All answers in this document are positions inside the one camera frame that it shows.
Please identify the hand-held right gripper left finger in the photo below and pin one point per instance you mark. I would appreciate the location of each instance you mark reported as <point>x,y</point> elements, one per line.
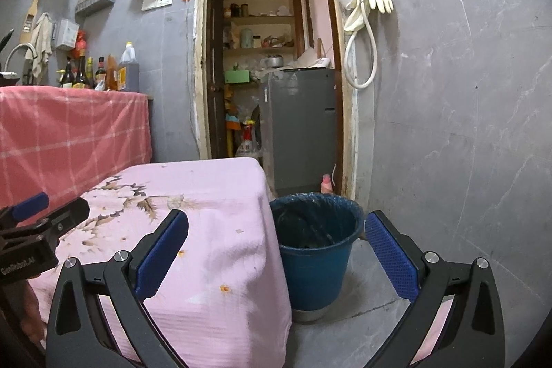
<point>161,260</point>

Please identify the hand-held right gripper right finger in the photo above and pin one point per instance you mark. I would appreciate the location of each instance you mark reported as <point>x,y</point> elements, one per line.
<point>390,260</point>

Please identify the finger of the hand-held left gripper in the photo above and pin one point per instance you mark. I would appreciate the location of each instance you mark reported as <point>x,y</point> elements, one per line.
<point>30,206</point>
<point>64,219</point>

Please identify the blue bucket with liner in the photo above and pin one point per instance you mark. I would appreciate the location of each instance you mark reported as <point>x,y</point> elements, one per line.
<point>315,269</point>

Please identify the person's left hand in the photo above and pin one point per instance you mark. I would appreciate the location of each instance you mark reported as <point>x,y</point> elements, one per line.
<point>32,316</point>

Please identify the pink checked cloth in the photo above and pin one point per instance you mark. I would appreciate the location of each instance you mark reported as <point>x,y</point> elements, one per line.
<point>64,135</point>

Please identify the pink floral tablecloth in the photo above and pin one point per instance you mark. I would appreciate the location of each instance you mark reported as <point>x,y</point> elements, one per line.
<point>215,200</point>

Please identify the pink bottle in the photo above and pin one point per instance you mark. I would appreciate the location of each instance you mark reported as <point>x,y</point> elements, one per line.
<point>327,185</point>

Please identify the dark pump bottle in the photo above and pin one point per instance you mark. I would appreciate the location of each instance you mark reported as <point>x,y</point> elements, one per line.
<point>67,77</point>

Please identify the red white bottle on floor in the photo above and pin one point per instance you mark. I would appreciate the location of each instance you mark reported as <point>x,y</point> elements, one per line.
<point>248,149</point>

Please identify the tall dark sauce bottle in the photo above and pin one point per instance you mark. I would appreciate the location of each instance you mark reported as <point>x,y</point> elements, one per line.
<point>81,75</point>

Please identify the yellow sauce bottle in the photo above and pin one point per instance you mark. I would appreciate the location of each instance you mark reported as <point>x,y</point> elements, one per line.
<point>90,72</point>

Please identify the dark sauce bottle red cap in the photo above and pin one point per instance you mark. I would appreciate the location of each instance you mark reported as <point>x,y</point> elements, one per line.
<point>100,75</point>

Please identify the red yellow packet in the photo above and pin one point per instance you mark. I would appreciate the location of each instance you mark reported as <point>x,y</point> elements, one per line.
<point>248,130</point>

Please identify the orange blue packet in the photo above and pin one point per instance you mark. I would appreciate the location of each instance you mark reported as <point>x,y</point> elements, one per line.
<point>233,121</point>

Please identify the cooking oil jug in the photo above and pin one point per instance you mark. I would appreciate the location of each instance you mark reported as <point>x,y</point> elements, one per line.
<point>128,75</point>

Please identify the curved metal faucet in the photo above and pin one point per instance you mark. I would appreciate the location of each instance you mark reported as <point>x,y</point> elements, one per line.
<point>21,45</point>

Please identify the grey refrigerator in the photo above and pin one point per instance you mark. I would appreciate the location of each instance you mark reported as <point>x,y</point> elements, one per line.
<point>297,126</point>

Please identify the beige hanging towel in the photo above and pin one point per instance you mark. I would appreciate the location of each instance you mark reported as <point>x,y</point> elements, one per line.
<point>41,36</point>

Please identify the small red hanging bag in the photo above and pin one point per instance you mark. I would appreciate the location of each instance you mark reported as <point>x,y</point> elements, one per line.
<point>80,42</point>

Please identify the green box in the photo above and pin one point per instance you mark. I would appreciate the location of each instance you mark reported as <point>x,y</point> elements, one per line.
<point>237,77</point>

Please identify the white crumpled bag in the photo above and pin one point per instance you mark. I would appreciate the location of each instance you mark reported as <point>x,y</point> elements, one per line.
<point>306,59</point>

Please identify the brown wooden door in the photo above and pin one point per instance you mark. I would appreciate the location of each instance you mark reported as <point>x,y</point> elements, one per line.
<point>215,49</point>

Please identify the metal pot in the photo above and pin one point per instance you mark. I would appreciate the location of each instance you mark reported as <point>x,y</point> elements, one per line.
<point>274,62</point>

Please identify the green jar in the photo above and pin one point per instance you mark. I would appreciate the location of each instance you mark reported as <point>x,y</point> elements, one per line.
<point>246,38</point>

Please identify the wooden door frame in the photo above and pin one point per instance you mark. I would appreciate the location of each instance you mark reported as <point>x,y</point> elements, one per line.
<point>347,113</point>

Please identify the white wall box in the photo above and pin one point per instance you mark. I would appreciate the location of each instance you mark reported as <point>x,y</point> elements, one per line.
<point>67,34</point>

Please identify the white wall rack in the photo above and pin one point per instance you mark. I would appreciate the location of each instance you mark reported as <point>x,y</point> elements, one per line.
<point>95,3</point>

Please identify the wall switch plate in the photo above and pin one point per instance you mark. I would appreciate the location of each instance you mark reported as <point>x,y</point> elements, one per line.
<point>158,0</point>

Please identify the wooden wall shelf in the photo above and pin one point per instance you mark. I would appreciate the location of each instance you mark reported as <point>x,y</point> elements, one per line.
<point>263,18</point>

